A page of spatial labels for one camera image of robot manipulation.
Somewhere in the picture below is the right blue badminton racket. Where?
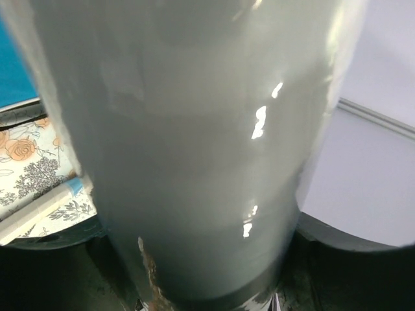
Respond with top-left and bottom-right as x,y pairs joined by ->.
1,178 -> 83,246

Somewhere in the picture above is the blue sport racket cover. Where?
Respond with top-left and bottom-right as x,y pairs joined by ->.
0,19 -> 39,112

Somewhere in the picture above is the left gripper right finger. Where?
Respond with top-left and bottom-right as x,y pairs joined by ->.
278,213 -> 414,310

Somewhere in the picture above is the white shuttlecock tube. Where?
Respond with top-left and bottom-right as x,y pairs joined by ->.
19,0 -> 369,307

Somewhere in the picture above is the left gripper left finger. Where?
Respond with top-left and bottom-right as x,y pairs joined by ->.
1,216 -> 143,310

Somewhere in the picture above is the right aluminium frame post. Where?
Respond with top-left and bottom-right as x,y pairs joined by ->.
337,98 -> 415,140

